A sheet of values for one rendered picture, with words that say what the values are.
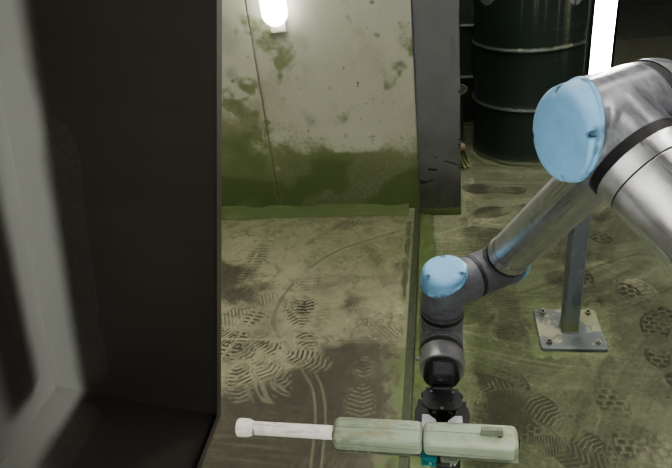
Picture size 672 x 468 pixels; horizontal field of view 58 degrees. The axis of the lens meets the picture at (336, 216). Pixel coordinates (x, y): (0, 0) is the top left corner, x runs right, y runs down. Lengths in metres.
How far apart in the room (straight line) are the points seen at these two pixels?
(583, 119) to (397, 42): 1.83
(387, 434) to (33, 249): 0.70
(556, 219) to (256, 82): 1.80
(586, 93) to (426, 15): 1.78
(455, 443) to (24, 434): 0.80
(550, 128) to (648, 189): 0.14
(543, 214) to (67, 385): 1.00
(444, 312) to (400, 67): 1.47
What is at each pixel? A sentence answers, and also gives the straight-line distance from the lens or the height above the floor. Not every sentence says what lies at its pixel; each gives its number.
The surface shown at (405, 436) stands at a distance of 1.09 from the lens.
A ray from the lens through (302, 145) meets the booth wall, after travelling 2.71.
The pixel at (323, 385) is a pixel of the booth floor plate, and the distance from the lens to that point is 1.93.
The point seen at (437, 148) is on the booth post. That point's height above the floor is 0.33.
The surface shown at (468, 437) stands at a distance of 1.09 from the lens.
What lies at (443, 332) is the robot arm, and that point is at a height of 0.56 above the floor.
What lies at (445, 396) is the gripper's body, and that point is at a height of 0.53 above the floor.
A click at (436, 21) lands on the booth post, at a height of 0.86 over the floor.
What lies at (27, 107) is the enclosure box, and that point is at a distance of 1.08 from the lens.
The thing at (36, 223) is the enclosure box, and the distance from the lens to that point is 1.18.
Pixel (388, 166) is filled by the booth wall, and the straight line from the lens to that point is 2.70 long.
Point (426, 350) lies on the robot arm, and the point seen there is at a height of 0.54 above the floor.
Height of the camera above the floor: 1.39
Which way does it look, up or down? 29 degrees down
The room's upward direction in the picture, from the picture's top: 7 degrees counter-clockwise
